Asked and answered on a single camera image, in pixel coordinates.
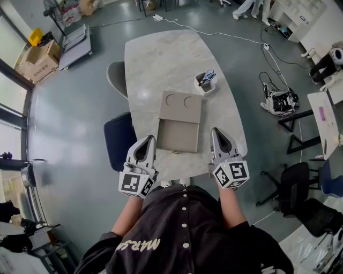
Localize white pen holder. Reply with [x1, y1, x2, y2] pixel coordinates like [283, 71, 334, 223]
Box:
[194, 71, 217, 97]

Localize tan drawer box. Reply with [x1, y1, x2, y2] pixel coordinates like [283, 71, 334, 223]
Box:
[155, 118, 200, 156]

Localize person's left forearm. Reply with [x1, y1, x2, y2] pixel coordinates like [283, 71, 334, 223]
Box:
[110, 196, 146, 238]

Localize black button shirt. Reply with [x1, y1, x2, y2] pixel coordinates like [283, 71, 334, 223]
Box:
[73, 184, 296, 274]

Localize white power cable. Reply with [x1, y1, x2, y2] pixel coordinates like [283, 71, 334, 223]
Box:
[160, 17, 306, 227]

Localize chrome metal stand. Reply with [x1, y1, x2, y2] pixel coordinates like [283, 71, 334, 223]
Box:
[20, 158, 61, 229]

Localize cardboard box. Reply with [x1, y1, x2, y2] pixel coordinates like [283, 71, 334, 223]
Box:
[16, 40, 63, 85]

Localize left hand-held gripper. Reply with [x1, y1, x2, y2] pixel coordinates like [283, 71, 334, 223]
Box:
[118, 134, 160, 200]

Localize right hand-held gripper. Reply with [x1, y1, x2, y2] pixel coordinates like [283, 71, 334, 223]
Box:
[207, 127, 251, 191]

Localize grey platform cart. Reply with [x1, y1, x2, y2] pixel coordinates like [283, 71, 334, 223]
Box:
[58, 23, 93, 72]

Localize black desk frame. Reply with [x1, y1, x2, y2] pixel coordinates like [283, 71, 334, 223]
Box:
[277, 109, 323, 156]

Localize large black framed window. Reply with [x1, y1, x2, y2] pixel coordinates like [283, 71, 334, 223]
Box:
[0, 13, 33, 173]

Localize black bag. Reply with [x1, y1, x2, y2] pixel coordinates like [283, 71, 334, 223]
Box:
[0, 232, 34, 254]

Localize blue office chair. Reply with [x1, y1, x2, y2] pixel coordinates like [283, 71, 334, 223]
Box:
[319, 158, 343, 199]

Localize clear plastic bags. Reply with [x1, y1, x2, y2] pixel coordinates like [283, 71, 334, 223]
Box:
[62, 1, 83, 26]

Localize blue scissors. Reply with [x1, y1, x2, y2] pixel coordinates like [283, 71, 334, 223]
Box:
[202, 68, 217, 81]

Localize black office chair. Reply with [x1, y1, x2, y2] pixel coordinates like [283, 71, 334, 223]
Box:
[255, 161, 323, 215]
[300, 197, 343, 238]

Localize yellow plastic bin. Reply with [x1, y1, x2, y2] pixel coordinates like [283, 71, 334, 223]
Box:
[28, 27, 44, 47]

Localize white and black device bundle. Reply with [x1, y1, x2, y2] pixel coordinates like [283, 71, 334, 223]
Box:
[259, 71, 301, 117]

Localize grey shell chair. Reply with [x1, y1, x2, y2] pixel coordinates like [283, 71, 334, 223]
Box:
[106, 61, 130, 100]

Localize brown paper bag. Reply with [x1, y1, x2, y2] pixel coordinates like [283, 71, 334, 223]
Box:
[79, 0, 101, 17]

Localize grey metal rack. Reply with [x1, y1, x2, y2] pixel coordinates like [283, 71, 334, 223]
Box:
[32, 240, 79, 274]

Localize black standing fan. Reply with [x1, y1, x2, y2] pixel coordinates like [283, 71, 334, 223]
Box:
[43, 0, 68, 37]

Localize white shelf unit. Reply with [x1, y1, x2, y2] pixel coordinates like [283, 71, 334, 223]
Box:
[267, 0, 328, 44]

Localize person's right forearm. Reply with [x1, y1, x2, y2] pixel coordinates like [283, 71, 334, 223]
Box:
[217, 185, 249, 231]

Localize dark blue chair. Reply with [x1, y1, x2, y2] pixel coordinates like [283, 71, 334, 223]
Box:
[103, 111, 138, 173]

